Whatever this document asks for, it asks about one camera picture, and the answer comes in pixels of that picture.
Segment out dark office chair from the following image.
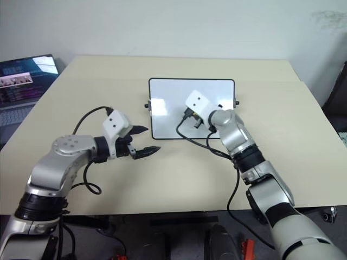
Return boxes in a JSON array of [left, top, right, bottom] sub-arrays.
[[320, 60, 347, 123]]

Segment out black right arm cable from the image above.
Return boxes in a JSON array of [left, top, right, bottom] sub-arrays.
[[175, 112, 276, 250]]

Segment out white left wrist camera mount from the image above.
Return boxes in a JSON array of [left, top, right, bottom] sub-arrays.
[[102, 109, 133, 159]]

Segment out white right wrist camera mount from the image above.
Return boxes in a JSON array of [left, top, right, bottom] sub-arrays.
[[184, 89, 218, 128]]

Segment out black chair caster wheel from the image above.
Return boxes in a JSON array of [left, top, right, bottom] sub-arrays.
[[321, 206, 338, 223]]

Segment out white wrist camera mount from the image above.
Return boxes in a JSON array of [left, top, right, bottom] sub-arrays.
[[184, 89, 218, 128], [102, 109, 133, 159]]

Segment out black-framed whiteboard with stand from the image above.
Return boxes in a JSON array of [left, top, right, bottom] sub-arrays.
[[143, 78, 241, 140]]

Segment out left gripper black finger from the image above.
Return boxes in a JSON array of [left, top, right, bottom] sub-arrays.
[[128, 145, 162, 160], [129, 125, 149, 137]]

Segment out open laptop computer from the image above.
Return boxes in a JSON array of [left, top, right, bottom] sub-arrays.
[[0, 54, 61, 144]]

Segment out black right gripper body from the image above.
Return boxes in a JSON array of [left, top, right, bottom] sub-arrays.
[[183, 107, 204, 130]]

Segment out dark rounded shape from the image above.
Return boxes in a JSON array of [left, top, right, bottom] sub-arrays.
[[208, 223, 237, 260]]

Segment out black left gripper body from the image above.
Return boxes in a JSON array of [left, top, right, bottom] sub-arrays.
[[114, 134, 136, 158]]

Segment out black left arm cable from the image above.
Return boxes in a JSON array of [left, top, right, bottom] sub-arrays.
[[72, 106, 114, 196]]

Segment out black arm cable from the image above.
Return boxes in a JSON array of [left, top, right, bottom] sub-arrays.
[[72, 106, 114, 196], [175, 112, 276, 250]]

